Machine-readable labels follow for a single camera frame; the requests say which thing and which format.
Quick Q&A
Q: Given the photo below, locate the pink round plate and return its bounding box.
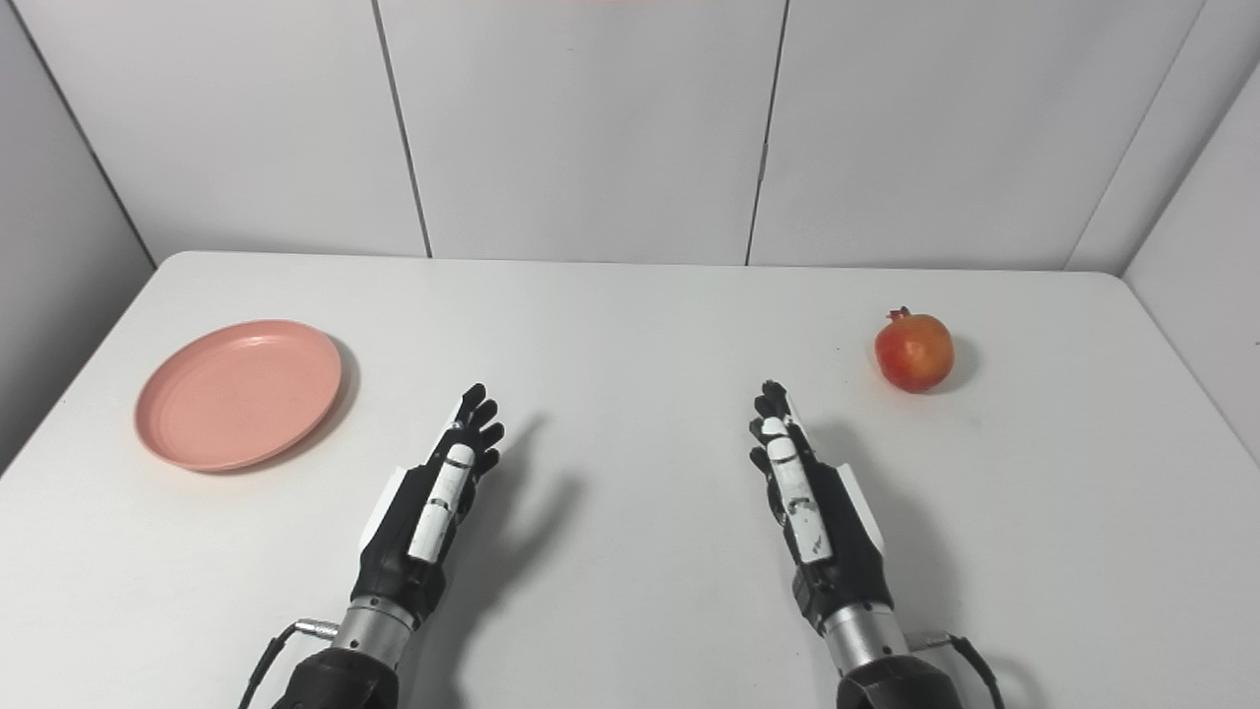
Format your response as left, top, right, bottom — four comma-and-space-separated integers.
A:
135, 319, 344, 474

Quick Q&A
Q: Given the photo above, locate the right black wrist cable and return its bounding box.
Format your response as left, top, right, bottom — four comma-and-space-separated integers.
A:
906, 630, 1007, 709

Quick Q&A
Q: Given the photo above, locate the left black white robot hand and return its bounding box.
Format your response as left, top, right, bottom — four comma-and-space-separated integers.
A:
352, 383, 506, 628

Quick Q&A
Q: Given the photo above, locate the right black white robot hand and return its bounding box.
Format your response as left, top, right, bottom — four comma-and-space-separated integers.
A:
748, 380, 895, 636

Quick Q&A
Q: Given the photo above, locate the red pomegranate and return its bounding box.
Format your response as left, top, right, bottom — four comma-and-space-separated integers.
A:
875, 307, 956, 394

